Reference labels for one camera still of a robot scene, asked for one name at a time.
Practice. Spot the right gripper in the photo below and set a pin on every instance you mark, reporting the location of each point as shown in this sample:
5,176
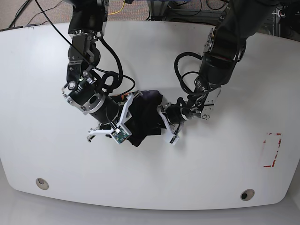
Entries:
122,117

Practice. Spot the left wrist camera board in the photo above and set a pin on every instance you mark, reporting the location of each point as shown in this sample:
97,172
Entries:
170,138

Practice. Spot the right table grommet hole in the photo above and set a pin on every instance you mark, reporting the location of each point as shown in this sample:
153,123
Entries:
247,195

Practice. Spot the table grommet hole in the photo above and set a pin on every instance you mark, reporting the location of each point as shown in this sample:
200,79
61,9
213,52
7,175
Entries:
247,195
42,184

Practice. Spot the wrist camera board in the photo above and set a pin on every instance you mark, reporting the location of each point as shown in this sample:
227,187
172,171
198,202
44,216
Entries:
170,138
120,134

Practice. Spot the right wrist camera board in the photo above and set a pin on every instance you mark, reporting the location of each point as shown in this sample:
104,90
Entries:
120,134

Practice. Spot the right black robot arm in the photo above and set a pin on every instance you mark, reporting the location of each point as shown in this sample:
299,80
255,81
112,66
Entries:
85,88

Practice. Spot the black t-shirt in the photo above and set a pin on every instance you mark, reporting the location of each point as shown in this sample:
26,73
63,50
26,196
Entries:
145,119

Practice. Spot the left table grommet hole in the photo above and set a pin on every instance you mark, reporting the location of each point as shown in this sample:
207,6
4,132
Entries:
42,184

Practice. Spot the red tape rectangle marker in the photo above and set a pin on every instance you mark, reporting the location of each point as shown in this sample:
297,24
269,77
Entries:
270,149

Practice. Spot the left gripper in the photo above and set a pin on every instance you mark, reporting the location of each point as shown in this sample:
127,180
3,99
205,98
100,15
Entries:
172,119

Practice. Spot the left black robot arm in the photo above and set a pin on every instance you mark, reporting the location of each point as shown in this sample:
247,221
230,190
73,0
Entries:
224,48

